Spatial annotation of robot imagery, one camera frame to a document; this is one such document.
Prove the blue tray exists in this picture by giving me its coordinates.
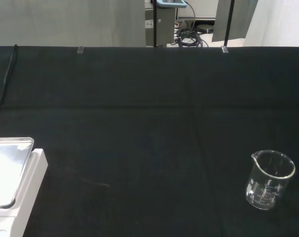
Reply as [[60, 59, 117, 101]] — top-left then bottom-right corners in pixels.
[[156, 0, 187, 8]]

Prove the black balance power cable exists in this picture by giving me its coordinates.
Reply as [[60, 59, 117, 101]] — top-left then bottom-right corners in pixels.
[[0, 44, 19, 129]]

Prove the white electronic balance steel pan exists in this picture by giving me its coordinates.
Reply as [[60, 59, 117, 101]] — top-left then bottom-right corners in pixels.
[[0, 137, 48, 237]]

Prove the grey metal cabinet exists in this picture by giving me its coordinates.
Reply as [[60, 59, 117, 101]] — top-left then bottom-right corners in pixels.
[[144, 6, 176, 48]]

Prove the black cable bundle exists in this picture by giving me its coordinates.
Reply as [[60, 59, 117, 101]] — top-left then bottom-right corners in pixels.
[[171, 28, 210, 48]]

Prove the black bench cloth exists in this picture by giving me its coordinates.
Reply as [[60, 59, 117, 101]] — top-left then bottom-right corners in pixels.
[[0, 45, 299, 237]]

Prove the black tripod pole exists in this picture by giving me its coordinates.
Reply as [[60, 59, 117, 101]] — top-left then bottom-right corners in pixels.
[[224, 0, 235, 47], [152, 0, 157, 48]]

